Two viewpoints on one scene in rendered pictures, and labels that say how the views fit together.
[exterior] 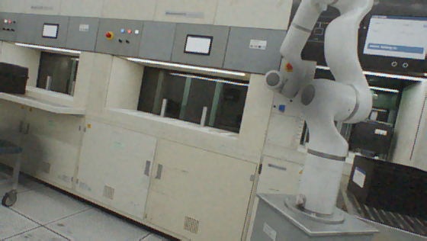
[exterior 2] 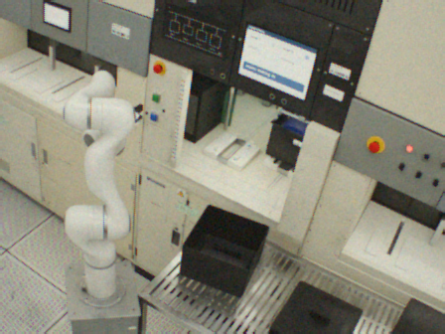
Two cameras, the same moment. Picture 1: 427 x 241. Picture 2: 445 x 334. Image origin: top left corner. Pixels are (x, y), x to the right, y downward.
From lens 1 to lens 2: 1.62 m
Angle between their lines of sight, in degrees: 32
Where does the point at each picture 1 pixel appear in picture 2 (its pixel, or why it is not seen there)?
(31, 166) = not seen: outside the picture
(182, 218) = not seen: hidden behind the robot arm
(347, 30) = (92, 168)
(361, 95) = (110, 227)
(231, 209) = not seen: hidden behind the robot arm
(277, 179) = (157, 195)
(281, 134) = (157, 147)
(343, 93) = (88, 229)
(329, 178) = (94, 279)
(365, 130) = (282, 137)
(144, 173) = (32, 155)
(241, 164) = (120, 170)
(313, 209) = (90, 293)
